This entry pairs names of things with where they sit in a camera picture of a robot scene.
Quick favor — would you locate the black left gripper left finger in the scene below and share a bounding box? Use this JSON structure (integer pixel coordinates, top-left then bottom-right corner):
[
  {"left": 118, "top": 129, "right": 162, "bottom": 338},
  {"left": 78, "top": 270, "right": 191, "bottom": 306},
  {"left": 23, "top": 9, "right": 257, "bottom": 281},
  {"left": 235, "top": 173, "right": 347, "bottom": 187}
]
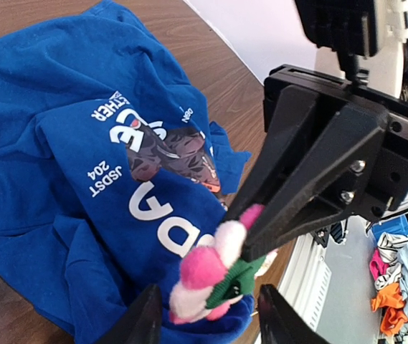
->
[{"left": 96, "top": 285, "right": 162, "bottom": 344}]

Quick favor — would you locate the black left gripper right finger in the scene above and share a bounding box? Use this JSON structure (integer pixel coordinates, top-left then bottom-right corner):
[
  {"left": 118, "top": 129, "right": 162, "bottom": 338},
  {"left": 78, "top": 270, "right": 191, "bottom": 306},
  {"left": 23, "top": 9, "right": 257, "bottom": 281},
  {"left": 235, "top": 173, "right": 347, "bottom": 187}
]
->
[{"left": 257, "top": 285, "right": 328, "bottom": 344}]

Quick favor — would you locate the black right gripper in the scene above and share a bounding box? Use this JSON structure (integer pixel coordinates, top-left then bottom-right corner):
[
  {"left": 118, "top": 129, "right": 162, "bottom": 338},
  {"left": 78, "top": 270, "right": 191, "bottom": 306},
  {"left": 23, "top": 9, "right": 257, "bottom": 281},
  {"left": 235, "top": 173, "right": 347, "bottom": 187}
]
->
[{"left": 224, "top": 65, "right": 408, "bottom": 262}]

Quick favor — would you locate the pink flower plush brooch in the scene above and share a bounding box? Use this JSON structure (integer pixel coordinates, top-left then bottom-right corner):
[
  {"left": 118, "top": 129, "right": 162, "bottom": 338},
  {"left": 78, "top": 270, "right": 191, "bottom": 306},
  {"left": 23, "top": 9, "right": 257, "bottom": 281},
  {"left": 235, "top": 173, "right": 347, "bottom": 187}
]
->
[{"left": 169, "top": 204, "right": 277, "bottom": 325}]

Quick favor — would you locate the blue printed t-shirt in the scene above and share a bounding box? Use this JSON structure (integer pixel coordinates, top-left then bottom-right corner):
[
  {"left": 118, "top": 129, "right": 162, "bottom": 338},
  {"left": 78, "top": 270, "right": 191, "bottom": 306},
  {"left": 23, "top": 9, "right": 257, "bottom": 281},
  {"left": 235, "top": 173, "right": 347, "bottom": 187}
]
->
[{"left": 0, "top": 1, "right": 250, "bottom": 343}]

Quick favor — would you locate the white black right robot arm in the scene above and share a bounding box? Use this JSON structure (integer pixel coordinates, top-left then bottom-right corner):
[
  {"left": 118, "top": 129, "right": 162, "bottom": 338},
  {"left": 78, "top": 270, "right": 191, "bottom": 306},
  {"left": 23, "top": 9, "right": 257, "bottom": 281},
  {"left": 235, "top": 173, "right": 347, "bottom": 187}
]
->
[{"left": 225, "top": 1, "right": 408, "bottom": 262}]

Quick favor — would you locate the pile of clothes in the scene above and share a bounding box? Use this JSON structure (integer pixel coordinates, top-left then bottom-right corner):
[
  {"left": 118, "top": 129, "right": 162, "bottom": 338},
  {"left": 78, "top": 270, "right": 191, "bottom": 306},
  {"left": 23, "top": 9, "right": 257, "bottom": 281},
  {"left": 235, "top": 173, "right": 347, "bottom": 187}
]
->
[{"left": 369, "top": 216, "right": 408, "bottom": 337}]

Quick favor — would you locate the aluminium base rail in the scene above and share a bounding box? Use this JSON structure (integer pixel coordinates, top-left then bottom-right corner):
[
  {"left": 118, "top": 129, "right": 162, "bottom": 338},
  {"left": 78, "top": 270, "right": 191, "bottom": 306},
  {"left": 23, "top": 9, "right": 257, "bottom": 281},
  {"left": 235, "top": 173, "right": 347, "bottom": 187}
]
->
[{"left": 278, "top": 209, "right": 408, "bottom": 343}]

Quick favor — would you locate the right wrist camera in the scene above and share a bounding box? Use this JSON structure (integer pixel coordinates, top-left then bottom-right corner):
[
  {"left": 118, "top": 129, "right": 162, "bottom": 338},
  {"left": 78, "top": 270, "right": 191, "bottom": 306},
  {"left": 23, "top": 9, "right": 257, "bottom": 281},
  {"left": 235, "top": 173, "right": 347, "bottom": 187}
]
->
[{"left": 293, "top": 0, "right": 408, "bottom": 97}]

